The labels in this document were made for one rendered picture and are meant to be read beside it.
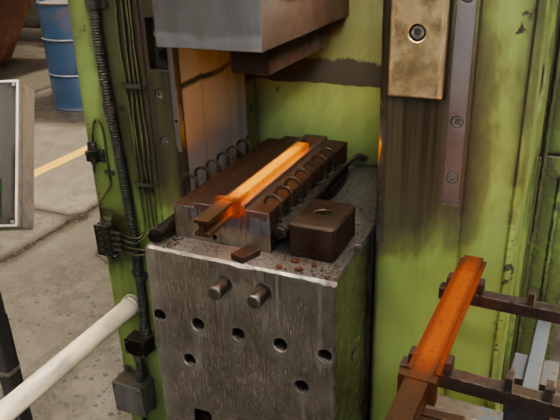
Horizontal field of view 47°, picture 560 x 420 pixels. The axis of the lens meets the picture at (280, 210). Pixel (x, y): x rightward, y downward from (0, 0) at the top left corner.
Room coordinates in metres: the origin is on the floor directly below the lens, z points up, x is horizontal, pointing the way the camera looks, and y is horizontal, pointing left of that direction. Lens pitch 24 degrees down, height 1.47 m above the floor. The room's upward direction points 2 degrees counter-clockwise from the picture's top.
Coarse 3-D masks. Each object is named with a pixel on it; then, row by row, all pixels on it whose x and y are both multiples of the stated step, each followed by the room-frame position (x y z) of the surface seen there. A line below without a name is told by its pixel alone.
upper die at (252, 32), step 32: (160, 0) 1.11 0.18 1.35; (192, 0) 1.09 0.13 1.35; (224, 0) 1.06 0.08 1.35; (256, 0) 1.04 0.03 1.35; (288, 0) 1.13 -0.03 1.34; (320, 0) 1.26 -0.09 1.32; (160, 32) 1.12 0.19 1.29; (192, 32) 1.09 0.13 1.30; (224, 32) 1.06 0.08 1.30; (256, 32) 1.04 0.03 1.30; (288, 32) 1.13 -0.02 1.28
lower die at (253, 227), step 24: (264, 144) 1.45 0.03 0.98; (288, 144) 1.42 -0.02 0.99; (312, 144) 1.38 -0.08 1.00; (336, 144) 1.40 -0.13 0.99; (240, 168) 1.27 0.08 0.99; (288, 168) 1.23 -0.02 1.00; (312, 168) 1.25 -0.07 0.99; (192, 192) 1.17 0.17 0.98; (216, 192) 1.14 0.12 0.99; (264, 192) 1.13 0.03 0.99; (288, 192) 1.13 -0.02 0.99; (192, 216) 1.10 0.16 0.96; (264, 216) 1.04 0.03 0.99; (216, 240) 1.08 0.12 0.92; (240, 240) 1.06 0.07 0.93; (264, 240) 1.04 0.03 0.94
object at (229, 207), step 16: (304, 144) 1.36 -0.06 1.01; (288, 160) 1.27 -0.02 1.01; (256, 176) 1.18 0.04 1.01; (272, 176) 1.20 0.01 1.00; (240, 192) 1.10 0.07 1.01; (208, 208) 1.02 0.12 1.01; (224, 208) 1.02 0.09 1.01; (240, 208) 1.05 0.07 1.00; (208, 224) 0.97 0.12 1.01; (224, 224) 1.02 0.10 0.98
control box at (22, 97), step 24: (0, 96) 1.21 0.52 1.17; (24, 96) 1.24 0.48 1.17; (0, 120) 1.19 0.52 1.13; (24, 120) 1.21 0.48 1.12; (0, 144) 1.16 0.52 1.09; (24, 144) 1.19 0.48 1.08; (0, 168) 1.14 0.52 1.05; (24, 168) 1.17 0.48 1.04; (24, 192) 1.14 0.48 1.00; (24, 216) 1.12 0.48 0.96
